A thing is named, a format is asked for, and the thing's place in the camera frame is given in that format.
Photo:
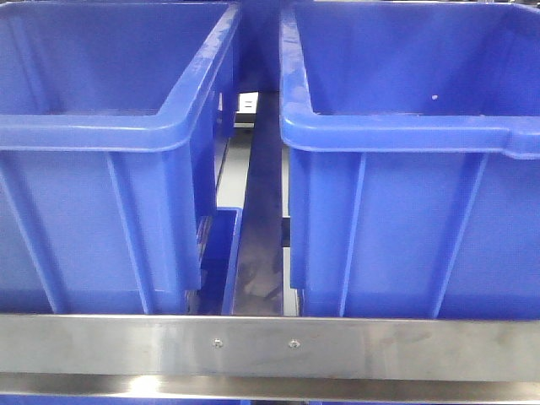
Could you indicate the rear blue plastic bin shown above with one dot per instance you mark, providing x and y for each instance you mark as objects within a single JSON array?
[{"x": 258, "y": 34}]

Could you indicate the blue plastic bin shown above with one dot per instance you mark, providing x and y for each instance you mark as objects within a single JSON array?
[
  {"x": 258, "y": 34},
  {"x": 413, "y": 132},
  {"x": 114, "y": 116},
  {"x": 219, "y": 266}
]

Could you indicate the lower blue plastic bin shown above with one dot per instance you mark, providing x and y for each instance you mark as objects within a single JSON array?
[{"x": 219, "y": 266}]

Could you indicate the right blue plastic bin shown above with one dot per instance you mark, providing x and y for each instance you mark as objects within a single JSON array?
[{"x": 413, "y": 132}]

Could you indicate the left blue plastic bin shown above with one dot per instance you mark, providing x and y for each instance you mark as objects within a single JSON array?
[{"x": 114, "y": 116}]

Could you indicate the stainless steel shelf rail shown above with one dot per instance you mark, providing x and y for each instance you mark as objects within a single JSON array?
[{"x": 271, "y": 358}]

